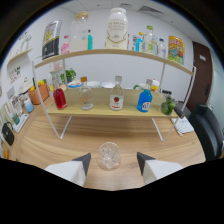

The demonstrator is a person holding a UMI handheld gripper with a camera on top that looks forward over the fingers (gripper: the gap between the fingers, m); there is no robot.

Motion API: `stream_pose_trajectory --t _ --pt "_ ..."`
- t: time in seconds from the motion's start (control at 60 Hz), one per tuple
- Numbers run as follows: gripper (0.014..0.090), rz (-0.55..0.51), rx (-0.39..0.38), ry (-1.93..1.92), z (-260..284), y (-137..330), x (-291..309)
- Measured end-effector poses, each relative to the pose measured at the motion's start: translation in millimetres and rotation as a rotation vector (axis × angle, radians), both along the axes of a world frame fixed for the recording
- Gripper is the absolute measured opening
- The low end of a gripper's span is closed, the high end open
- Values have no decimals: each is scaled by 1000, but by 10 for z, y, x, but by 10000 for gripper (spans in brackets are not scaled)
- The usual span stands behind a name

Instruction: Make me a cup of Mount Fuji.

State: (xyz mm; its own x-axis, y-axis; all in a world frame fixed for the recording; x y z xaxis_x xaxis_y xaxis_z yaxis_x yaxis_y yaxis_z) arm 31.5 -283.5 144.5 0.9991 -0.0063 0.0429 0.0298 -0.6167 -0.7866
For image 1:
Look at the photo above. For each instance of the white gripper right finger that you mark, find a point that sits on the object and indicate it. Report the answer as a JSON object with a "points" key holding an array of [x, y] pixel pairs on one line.
{"points": [[156, 168]]}

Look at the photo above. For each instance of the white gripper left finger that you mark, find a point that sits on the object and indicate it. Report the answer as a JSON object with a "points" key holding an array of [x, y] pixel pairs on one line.
{"points": [[71, 170]]}

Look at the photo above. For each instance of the blue liquid bottle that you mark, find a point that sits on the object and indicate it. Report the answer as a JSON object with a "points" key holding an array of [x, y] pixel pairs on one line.
{"points": [[144, 100]]}

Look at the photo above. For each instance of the blue and white cup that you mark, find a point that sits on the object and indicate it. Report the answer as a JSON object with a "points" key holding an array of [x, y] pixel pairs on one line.
{"points": [[29, 106]]}

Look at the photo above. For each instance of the clear glass with ice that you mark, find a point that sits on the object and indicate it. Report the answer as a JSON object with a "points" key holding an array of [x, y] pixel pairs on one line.
{"points": [[109, 156]]}

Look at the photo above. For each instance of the cork-lidded jar of limes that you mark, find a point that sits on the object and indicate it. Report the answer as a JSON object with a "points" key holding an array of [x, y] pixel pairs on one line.
{"points": [[167, 106]]}

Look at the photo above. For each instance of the black chair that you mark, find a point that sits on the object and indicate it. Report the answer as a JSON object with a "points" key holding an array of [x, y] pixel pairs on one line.
{"points": [[208, 130]]}

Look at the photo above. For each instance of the white-framed wooden shelf rack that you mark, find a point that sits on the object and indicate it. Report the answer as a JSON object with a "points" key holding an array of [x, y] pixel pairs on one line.
{"points": [[101, 112]]}

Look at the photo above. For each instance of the white scale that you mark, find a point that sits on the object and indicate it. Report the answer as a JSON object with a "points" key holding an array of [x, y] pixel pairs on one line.
{"points": [[20, 122]]}

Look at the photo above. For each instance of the black kettle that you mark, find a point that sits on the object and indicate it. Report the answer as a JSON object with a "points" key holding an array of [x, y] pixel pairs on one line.
{"points": [[8, 135]]}

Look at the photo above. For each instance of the red liquid glass bottle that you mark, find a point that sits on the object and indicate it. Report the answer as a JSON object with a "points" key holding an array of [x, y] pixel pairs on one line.
{"points": [[60, 98]]}

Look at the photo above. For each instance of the clear bottle with red label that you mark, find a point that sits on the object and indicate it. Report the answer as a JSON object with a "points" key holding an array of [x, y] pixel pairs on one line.
{"points": [[117, 98]]}

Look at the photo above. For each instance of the orange basket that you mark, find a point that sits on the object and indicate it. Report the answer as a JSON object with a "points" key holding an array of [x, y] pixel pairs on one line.
{"points": [[39, 95]]}

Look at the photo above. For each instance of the green potted plant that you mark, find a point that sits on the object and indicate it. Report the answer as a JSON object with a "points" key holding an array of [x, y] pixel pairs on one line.
{"points": [[69, 75]]}

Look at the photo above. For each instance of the brown door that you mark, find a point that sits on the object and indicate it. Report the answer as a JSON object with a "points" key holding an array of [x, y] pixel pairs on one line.
{"points": [[200, 76]]}

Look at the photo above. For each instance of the yellow snack packet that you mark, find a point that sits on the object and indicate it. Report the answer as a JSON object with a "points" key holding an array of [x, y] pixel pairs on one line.
{"points": [[176, 50]]}

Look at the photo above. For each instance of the pink liquid bottle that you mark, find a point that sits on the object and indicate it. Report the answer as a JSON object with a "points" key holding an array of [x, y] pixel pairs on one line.
{"points": [[65, 47]]}

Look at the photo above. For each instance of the green-capped clear bottle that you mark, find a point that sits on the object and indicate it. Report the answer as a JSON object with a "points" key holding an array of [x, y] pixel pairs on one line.
{"points": [[150, 41]]}

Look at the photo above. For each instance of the teal liquid bottle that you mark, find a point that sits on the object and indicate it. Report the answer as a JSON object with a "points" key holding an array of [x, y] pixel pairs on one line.
{"points": [[90, 41]]}

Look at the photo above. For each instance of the black and yellow bag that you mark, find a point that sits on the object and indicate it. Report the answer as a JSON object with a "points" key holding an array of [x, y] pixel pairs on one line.
{"points": [[51, 40]]}

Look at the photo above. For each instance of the large white bottle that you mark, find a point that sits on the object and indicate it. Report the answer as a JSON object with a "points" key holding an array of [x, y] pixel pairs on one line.
{"points": [[117, 30]]}

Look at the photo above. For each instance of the wooden wall shelf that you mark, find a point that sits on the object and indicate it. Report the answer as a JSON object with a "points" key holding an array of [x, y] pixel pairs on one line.
{"points": [[20, 56]]}

